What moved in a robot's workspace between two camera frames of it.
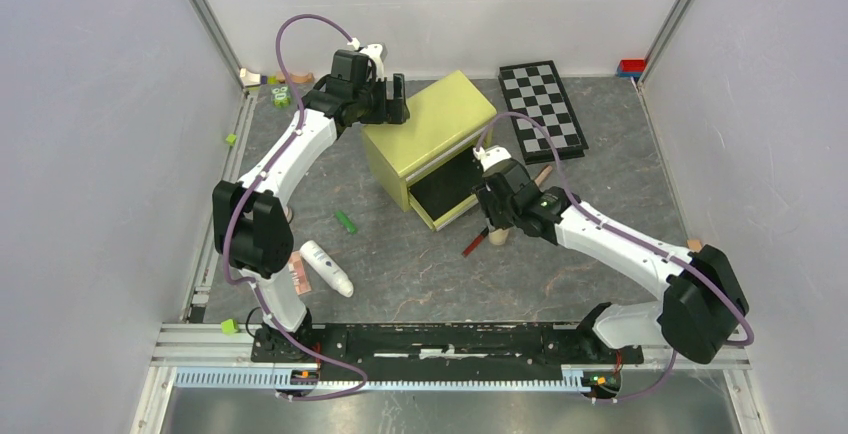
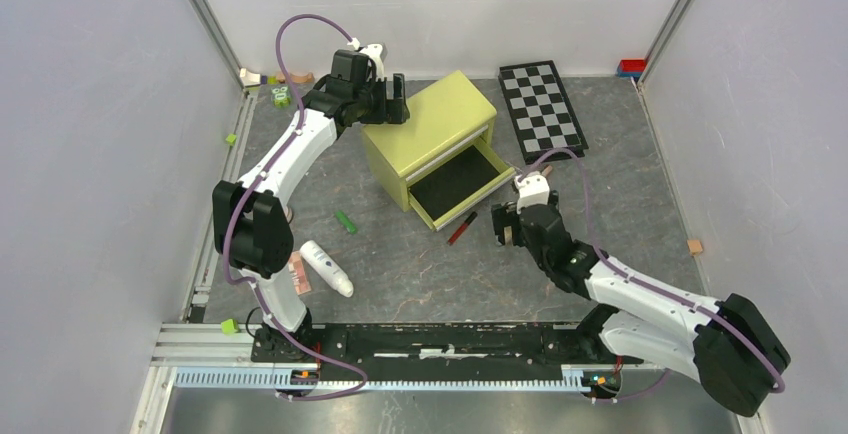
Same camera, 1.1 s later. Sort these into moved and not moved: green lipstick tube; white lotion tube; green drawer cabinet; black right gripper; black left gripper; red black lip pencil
Moved: red black lip pencil; black right gripper
Not moved: white lotion tube; green drawer cabinet; green lipstick tube; black left gripper
